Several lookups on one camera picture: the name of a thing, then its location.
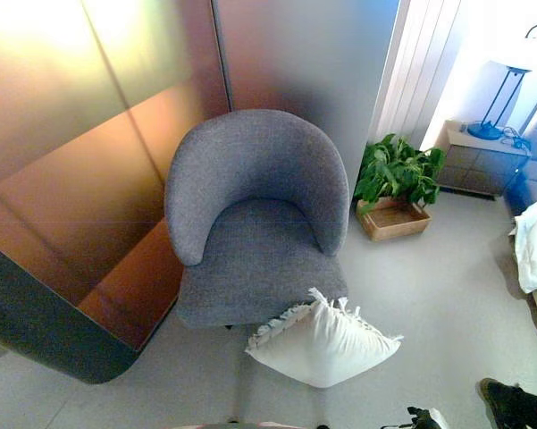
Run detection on grey fabric armchair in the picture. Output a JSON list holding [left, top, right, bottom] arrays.
[[164, 108, 351, 331]]

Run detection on black shoe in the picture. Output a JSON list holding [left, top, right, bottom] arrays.
[[476, 377, 537, 429]]

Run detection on green leafy potted plant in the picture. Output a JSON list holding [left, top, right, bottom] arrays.
[[353, 132, 447, 215]]

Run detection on wooden planter box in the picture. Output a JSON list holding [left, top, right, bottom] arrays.
[[356, 196, 432, 243]]

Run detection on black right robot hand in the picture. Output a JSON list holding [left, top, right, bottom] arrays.
[[405, 405, 450, 429]]

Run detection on brown wooden table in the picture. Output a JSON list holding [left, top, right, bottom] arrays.
[[0, 0, 232, 386]]

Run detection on grey bedside table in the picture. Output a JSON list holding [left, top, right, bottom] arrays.
[[434, 119, 533, 198]]

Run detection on white fringed pillow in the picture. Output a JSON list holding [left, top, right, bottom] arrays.
[[244, 287, 404, 389]]

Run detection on blue upholstered headboard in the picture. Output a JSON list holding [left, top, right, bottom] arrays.
[[503, 101, 537, 216]]

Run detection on blue table lamp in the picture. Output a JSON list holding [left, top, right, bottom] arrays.
[[466, 24, 537, 141]]

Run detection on cable on bedside table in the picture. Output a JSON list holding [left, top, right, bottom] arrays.
[[499, 126, 533, 151]]

